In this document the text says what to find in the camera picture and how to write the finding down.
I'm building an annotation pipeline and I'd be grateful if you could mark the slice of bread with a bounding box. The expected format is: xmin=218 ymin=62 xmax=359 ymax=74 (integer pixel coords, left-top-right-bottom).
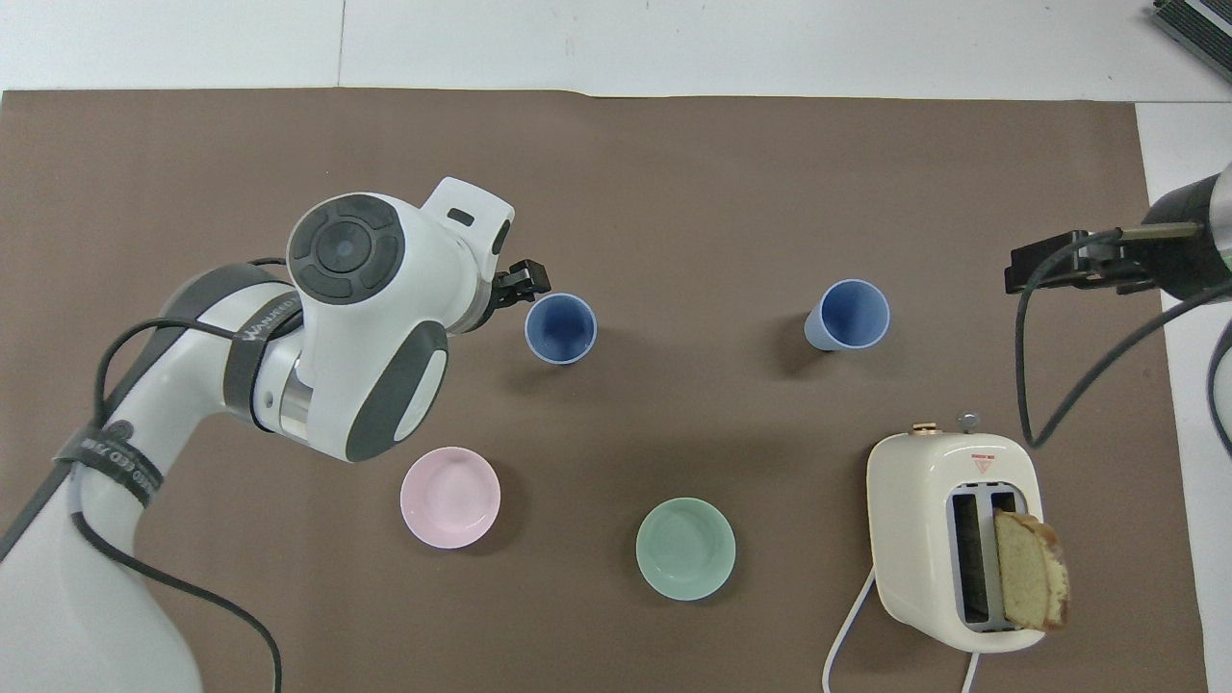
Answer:
xmin=992 ymin=509 xmax=1071 ymax=634

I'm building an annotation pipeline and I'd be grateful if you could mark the pink bowl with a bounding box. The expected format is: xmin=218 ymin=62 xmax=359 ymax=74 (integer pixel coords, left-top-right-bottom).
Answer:
xmin=399 ymin=447 xmax=502 ymax=551

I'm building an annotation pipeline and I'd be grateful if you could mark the green bowl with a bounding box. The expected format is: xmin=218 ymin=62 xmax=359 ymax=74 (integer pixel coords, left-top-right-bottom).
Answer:
xmin=635 ymin=497 xmax=737 ymax=603

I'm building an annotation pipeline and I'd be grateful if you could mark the cream white toaster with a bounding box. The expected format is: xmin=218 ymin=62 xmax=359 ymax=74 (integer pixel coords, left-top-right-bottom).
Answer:
xmin=865 ymin=412 xmax=1046 ymax=655

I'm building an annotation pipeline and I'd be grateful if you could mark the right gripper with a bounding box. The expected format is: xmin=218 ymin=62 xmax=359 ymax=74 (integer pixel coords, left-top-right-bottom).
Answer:
xmin=1097 ymin=177 xmax=1221 ymax=302

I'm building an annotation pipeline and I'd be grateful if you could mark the blue cup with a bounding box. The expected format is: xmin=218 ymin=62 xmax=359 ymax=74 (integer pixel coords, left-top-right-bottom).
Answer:
xmin=524 ymin=293 xmax=599 ymax=367
xmin=804 ymin=279 xmax=891 ymax=354

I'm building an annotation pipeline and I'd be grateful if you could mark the white toaster cable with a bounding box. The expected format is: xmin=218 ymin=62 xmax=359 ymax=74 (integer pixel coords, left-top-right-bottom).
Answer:
xmin=822 ymin=566 xmax=983 ymax=693

